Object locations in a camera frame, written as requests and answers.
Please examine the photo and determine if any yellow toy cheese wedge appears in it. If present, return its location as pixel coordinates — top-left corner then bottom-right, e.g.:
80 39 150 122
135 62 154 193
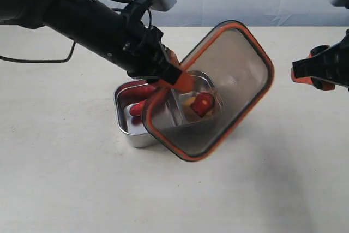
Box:
182 95 214 118

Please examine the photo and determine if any dark transparent lid orange seal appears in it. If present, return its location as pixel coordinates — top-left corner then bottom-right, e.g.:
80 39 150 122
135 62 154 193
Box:
142 20 274 162

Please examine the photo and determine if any red toy sausage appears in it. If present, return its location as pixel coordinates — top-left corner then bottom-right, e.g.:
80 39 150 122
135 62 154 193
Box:
129 100 146 117

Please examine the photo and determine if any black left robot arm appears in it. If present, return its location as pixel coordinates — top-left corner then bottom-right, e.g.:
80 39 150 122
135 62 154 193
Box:
1 0 194 92

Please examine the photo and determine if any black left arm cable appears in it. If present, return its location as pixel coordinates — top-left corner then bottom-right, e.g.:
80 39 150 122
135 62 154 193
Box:
0 0 153 63

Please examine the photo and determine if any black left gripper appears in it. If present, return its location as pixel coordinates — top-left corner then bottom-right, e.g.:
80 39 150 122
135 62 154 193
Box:
114 5 194 92

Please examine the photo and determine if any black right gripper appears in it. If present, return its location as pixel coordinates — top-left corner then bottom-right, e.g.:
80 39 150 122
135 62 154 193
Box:
291 31 348 91

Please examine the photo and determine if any steel two-compartment lunch box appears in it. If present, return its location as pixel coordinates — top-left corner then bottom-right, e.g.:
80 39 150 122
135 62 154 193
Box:
113 70 225 148

